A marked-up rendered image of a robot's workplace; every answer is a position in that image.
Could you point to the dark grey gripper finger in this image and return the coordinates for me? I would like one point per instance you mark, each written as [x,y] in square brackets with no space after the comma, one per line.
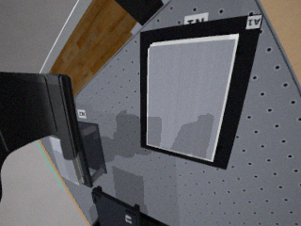
[34,106]

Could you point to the white rectangular plate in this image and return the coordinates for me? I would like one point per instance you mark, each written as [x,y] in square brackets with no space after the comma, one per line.
[69,169]

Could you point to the grey perforated base plate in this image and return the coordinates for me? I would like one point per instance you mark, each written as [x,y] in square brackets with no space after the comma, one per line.
[262,183]

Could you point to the white label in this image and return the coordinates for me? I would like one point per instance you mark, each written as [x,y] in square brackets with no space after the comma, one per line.
[196,18]
[82,113]

